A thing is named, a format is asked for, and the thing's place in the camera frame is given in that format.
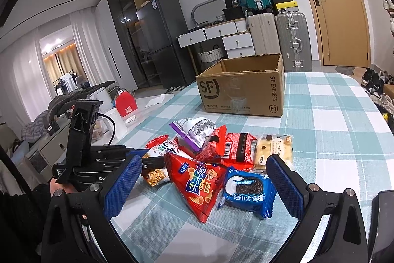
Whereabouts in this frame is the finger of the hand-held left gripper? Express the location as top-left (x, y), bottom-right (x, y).
top-left (142, 158), bottom-right (167, 172)
top-left (92, 145), bottom-right (150, 159)

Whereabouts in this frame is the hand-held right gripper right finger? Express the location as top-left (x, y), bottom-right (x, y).
top-left (265, 154), bottom-right (368, 263)

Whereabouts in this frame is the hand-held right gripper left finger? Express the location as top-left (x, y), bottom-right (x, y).
top-left (41, 155), bottom-right (144, 263)

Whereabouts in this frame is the white red noodle snack packet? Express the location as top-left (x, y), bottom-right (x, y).
top-left (141, 135), bottom-right (180, 187)

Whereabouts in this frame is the blue cookie packet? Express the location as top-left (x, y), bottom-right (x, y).
top-left (218, 167), bottom-right (278, 220)

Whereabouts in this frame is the cream bread packet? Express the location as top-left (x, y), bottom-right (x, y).
top-left (253, 134), bottom-right (294, 173)

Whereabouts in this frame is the red triangular chips bag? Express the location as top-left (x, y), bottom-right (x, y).
top-left (164, 151), bottom-right (229, 223)

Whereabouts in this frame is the purple silver snack packet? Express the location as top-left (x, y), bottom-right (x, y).
top-left (170, 117), bottom-right (216, 156)

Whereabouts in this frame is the red packet with barcode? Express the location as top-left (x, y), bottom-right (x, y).
top-left (215, 131), bottom-right (258, 172)

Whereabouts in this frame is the red packet with black stripe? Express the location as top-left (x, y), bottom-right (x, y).
top-left (197, 125), bottom-right (227, 163)

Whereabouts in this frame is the brown cardboard box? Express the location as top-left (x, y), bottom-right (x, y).
top-left (195, 54), bottom-right (285, 118)

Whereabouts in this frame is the person's left forearm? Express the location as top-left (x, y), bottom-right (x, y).
top-left (0, 184), bottom-right (53, 263)

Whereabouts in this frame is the person's left hand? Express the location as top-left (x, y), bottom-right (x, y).
top-left (50, 179), bottom-right (74, 193)

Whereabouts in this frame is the white low cabinet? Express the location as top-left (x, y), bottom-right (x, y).
top-left (26, 108), bottom-right (129, 173)

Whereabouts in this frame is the dark clothes pile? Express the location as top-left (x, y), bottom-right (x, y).
top-left (21, 81), bottom-right (119, 144)

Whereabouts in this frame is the white cloth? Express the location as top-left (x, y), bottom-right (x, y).
top-left (144, 94), bottom-right (167, 108)

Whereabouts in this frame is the teal checked tablecloth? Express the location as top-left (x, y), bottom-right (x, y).
top-left (109, 72), bottom-right (394, 263)

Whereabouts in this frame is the white curtain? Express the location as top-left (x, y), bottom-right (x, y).
top-left (0, 9), bottom-right (115, 140)

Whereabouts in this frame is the dark glass cabinet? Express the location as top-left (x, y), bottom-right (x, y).
top-left (106, 0), bottom-right (152, 91)

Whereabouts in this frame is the wicker basket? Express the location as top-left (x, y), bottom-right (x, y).
top-left (197, 47), bottom-right (227, 73)

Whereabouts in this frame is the grey refrigerator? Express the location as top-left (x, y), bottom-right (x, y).
top-left (136, 0), bottom-right (189, 90)

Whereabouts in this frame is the grey door rug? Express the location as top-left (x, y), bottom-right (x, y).
top-left (335, 65), bottom-right (355, 76)

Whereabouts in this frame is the pile of shoes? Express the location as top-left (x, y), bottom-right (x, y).
top-left (360, 67), bottom-right (394, 123)

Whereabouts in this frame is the silver suitcase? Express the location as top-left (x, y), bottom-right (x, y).
top-left (275, 12), bottom-right (313, 73)

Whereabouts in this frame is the white drawer desk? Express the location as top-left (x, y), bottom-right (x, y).
top-left (178, 19), bottom-right (257, 67)

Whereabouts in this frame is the beige suitcase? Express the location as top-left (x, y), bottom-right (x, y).
top-left (247, 13), bottom-right (281, 56)

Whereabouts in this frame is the black bag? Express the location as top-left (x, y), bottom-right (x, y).
top-left (222, 7), bottom-right (247, 21)

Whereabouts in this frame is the wooden door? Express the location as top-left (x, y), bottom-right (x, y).
top-left (286, 0), bottom-right (370, 68)

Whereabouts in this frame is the arched metal frame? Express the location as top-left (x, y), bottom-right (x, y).
top-left (191, 0), bottom-right (226, 28)

